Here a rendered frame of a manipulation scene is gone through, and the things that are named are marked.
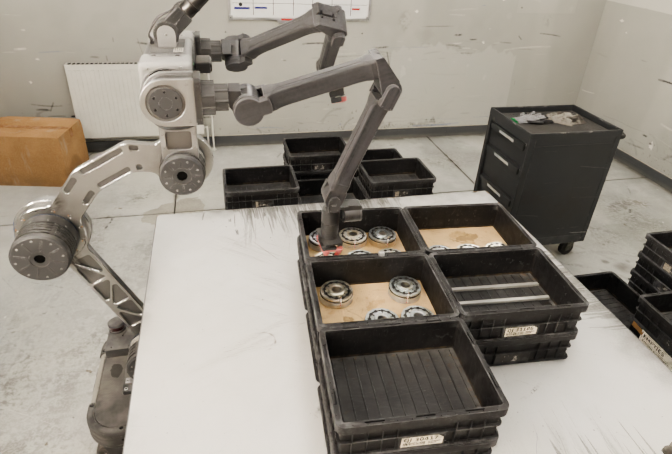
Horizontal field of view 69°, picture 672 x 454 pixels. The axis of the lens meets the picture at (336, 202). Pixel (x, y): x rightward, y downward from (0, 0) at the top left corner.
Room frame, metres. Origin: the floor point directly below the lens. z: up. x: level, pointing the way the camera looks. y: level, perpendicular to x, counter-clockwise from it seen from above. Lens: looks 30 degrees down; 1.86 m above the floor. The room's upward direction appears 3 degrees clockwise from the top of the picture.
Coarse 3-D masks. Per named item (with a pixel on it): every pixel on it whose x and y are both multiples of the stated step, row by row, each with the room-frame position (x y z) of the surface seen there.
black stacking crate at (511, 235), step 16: (432, 208) 1.63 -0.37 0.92; (448, 208) 1.64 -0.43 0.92; (464, 208) 1.66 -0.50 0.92; (480, 208) 1.67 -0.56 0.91; (496, 208) 1.68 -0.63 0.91; (416, 224) 1.62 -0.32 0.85; (432, 224) 1.63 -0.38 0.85; (448, 224) 1.65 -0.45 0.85; (464, 224) 1.66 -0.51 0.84; (480, 224) 1.67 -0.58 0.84; (496, 224) 1.66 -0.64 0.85; (512, 224) 1.56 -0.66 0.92; (512, 240) 1.53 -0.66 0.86
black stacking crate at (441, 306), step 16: (320, 272) 1.25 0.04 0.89; (336, 272) 1.26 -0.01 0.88; (352, 272) 1.27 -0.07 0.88; (368, 272) 1.28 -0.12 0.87; (384, 272) 1.29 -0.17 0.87; (400, 272) 1.30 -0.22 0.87; (416, 272) 1.31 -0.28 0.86; (432, 288) 1.21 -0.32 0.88; (432, 304) 1.19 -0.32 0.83; (448, 304) 1.09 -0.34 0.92
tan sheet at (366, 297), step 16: (352, 288) 1.25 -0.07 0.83; (368, 288) 1.25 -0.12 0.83; (384, 288) 1.26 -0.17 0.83; (320, 304) 1.16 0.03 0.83; (352, 304) 1.17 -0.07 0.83; (368, 304) 1.18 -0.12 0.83; (384, 304) 1.18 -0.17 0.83; (400, 304) 1.18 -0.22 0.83; (416, 304) 1.19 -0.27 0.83; (336, 320) 1.10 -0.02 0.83; (352, 320) 1.10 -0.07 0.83
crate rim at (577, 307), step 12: (444, 252) 1.34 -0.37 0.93; (456, 252) 1.34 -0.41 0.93; (468, 252) 1.34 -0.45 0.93; (480, 252) 1.35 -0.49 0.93; (492, 252) 1.36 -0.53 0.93; (540, 252) 1.37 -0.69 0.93; (552, 264) 1.31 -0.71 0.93; (444, 276) 1.21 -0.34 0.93; (564, 276) 1.24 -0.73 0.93; (576, 288) 1.19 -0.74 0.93; (456, 300) 1.10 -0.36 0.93; (468, 312) 1.05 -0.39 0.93; (480, 312) 1.05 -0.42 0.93; (492, 312) 1.06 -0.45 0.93; (504, 312) 1.06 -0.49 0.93; (516, 312) 1.07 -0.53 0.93; (528, 312) 1.07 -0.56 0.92; (540, 312) 1.08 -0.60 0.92; (552, 312) 1.09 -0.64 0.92; (564, 312) 1.10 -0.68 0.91; (576, 312) 1.10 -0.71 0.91
